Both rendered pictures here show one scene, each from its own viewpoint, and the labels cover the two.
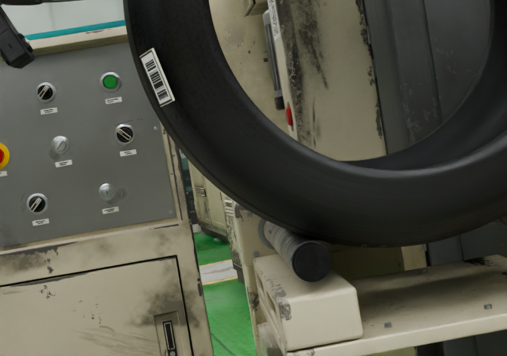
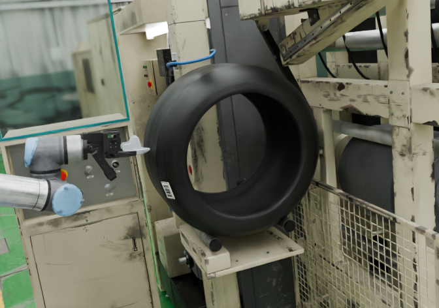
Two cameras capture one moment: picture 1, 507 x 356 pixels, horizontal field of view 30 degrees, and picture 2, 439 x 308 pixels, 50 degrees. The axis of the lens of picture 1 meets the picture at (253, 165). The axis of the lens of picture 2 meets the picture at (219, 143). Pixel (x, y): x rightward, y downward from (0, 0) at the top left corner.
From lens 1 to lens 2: 68 cm
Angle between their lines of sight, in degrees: 16
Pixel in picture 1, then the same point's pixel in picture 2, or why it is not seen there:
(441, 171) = (258, 216)
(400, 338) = (242, 267)
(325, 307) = (219, 259)
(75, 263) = (97, 217)
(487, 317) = (268, 258)
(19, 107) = not seen: hidden behind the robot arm
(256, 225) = not seen: hidden behind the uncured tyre
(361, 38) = (218, 144)
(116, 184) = (112, 184)
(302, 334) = (211, 268)
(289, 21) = (193, 139)
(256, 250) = (180, 222)
